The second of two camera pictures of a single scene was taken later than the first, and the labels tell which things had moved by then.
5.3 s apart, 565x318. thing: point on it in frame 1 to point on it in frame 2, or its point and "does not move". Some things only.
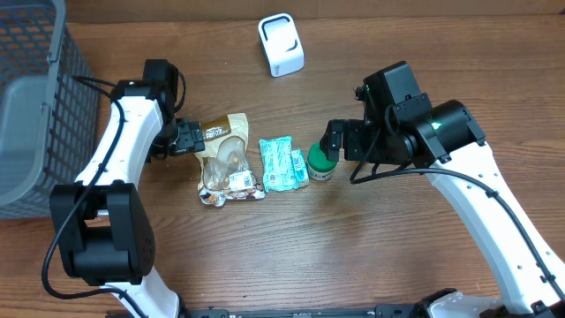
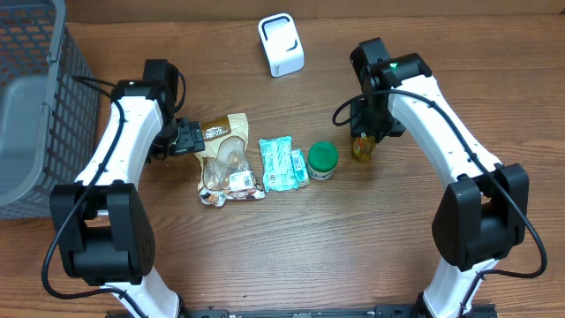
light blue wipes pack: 279,172 does not move
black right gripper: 355,131 to 361,125
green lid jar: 320,167 does not move
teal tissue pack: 299,168 does not move
